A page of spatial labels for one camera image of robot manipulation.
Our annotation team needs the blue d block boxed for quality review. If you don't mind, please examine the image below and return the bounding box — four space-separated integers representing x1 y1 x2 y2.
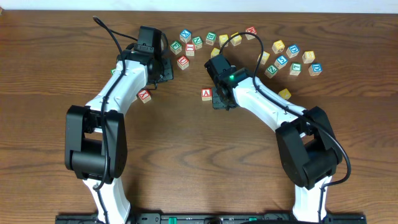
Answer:
286 44 300 58
308 63 323 76

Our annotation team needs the green N block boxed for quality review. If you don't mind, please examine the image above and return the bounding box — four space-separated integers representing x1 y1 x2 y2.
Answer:
192 36 203 50

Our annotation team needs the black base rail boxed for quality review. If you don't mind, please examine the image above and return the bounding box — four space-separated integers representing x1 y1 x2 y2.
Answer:
55 212 368 224

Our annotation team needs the red A block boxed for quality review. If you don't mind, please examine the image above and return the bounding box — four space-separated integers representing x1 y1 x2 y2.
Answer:
201 88 212 101

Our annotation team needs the green F block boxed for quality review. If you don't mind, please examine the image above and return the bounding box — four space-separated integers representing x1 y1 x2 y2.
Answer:
170 40 182 55

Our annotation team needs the blue X block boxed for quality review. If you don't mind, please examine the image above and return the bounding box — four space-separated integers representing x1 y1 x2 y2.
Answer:
180 29 192 44

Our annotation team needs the blue D block upper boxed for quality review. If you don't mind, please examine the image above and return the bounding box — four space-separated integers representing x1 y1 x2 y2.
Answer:
286 44 300 58

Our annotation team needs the red H block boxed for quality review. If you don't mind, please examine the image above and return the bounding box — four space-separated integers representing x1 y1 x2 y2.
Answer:
245 26 257 40

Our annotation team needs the green L block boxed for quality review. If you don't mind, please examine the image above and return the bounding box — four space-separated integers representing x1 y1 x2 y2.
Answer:
289 62 302 76

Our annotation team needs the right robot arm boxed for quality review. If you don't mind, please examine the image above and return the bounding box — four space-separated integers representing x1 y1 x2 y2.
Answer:
205 55 348 223

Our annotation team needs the green Z block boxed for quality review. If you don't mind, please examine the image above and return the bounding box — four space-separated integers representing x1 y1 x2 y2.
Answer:
265 65 279 78

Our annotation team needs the green B block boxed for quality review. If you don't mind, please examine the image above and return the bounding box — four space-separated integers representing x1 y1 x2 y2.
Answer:
205 32 216 45

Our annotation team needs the red Y block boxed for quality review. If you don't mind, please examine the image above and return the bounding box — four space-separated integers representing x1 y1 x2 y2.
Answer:
137 90 152 103

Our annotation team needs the yellow block beside A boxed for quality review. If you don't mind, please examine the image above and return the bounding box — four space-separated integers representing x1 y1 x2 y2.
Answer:
210 48 220 58

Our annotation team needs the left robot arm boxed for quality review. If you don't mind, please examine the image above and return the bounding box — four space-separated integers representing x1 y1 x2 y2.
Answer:
55 26 174 223

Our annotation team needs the yellow block upper right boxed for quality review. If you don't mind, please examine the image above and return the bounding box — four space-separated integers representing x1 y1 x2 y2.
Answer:
272 40 285 54

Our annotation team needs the yellow block top right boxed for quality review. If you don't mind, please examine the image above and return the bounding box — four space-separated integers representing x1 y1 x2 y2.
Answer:
230 32 242 47

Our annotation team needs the yellow block lone right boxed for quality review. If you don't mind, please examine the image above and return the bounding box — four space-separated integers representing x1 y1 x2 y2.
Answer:
278 88 292 100

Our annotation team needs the yellow block top middle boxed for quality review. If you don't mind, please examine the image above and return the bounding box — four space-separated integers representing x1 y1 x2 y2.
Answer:
219 34 229 47

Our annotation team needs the blue 5 block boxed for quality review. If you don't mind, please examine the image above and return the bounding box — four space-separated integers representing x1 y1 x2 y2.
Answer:
274 55 288 70

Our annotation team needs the yellow block beside I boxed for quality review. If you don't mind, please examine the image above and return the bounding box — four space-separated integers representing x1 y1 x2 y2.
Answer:
259 51 270 65

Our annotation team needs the yellow block far right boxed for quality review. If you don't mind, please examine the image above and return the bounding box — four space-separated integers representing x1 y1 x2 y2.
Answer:
302 51 315 63

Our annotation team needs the blue D block lower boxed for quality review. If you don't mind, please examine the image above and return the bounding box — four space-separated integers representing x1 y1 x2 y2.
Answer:
308 63 323 76

